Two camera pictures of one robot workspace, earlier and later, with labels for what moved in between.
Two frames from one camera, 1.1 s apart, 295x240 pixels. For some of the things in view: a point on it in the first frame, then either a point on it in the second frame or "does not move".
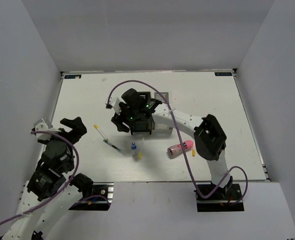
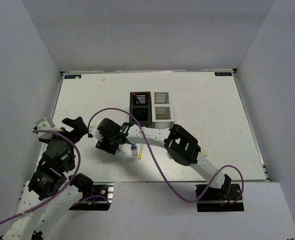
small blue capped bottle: [133, 150] does not move
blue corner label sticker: [223, 74] does not move
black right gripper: [118, 120] -> [103, 144]
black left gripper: [79, 129] does not move
